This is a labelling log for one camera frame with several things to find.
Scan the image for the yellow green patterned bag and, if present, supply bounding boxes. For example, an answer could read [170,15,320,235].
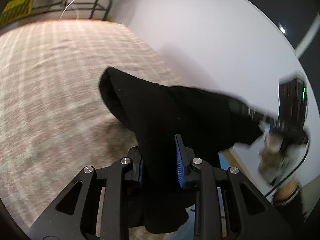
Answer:
[1,0,33,28]

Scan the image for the black sweater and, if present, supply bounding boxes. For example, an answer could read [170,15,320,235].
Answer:
[98,66,266,235]

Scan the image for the person's right hand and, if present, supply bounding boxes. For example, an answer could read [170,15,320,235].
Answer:
[258,125,290,186]

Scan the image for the black metal clothes rack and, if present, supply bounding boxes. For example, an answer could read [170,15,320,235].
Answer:
[30,0,113,21]

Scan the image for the plaid bed blanket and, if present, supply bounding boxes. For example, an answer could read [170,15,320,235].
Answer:
[1,20,184,232]

